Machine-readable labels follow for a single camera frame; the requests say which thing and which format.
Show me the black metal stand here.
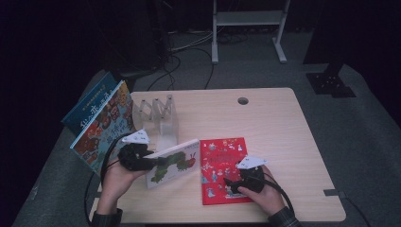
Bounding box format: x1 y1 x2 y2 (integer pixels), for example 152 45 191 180
103 0 165 93
304 0 357 98

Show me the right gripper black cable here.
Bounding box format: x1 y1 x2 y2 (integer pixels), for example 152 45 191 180
258 176 296 216

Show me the light blue animal picture book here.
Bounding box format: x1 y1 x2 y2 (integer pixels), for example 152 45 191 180
69 79 138 176

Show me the person's right hand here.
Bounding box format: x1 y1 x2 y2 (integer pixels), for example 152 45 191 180
237 165 287 217

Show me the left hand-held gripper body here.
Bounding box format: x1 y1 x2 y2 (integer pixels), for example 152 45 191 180
116 129 158 172

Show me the grey floor cable bundle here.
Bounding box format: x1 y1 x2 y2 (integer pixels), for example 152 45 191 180
169 29 216 53

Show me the clear accordion book rack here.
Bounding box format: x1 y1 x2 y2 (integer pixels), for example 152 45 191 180
131 94 180 152

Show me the black curved floor cable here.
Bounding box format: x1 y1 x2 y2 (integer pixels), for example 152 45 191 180
188 46 216 90

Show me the white metal desk frame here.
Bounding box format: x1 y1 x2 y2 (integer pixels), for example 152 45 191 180
211 0 291 65

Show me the red picture book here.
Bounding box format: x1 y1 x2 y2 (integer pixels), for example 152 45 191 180
200 136 253 206

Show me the white caterpillar picture book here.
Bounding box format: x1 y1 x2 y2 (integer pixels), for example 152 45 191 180
145 139 201 190

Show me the dark blue monster picture book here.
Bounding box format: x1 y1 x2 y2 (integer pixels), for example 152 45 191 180
61 71 119 136

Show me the black cable along table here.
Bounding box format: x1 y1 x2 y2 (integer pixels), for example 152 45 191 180
339 192 373 227
84 171 98 227

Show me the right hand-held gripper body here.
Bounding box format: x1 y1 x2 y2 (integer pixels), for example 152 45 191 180
235 154 269 194

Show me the person's left hand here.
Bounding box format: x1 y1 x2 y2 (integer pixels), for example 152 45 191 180
99 159 148 202

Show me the black looped floor cable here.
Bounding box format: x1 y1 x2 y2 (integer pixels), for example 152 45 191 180
146 55 183 93

